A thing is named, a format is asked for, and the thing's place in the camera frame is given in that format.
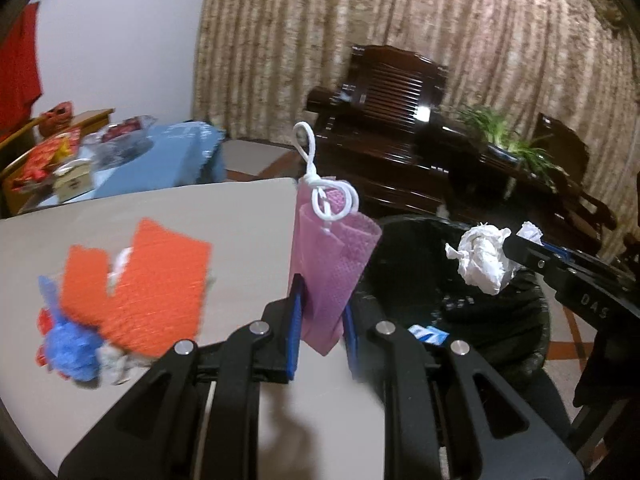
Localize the yellow wooden table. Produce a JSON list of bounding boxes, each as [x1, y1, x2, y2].
[[0, 107, 116, 211]]

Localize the red wrapper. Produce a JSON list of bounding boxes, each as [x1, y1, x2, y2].
[[35, 310, 57, 367]]

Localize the dark wooden armchair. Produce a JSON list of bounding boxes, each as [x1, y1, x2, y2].
[[530, 112, 618, 256], [305, 44, 451, 211]]

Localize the white tissue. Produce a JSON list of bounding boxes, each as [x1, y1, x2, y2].
[[445, 221, 545, 295]]

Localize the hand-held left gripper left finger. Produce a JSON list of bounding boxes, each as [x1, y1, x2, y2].
[[57, 274, 307, 480]]

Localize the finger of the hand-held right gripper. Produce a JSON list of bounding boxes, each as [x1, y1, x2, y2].
[[502, 234, 568, 288], [542, 244, 626, 277]]

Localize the pink face mask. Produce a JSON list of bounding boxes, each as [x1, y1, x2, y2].
[[287, 121, 383, 357]]

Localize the clear glass bowl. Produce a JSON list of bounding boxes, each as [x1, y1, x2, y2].
[[82, 116, 158, 166]]

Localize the black trash bin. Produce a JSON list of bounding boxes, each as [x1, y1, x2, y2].
[[350, 214, 573, 441]]

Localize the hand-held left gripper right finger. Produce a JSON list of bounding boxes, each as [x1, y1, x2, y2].
[[341, 300, 586, 480]]

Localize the dark wooden side table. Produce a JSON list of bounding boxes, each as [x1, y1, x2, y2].
[[415, 110, 601, 241]]

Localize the beige patterned curtain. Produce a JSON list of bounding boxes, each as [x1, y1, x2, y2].
[[192, 0, 640, 161]]

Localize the red cloth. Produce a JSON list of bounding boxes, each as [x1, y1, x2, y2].
[[0, 2, 43, 136]]

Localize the red snack packets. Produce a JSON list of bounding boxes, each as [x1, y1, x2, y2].
[[12, 102, 83, 192]]

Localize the green potted plant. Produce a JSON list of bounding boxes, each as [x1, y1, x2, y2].
[[457, 104, 563, 181]]

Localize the grey crumpled paper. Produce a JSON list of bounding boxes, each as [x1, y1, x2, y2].
[[97, 344, 151, 387]]

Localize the blue white packet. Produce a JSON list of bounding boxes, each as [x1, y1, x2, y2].
[[407, 325, 448, 346]]

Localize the beige tissue box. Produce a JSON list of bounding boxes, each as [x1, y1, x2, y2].
[[51, 160, 96, 203]]

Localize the orange mesh cloth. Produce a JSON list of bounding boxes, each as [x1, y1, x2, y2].
[[62, 217, 213, 361]]

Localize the blue tablecloth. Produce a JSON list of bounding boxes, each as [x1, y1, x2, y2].
[[37, 121, 227, 206]]

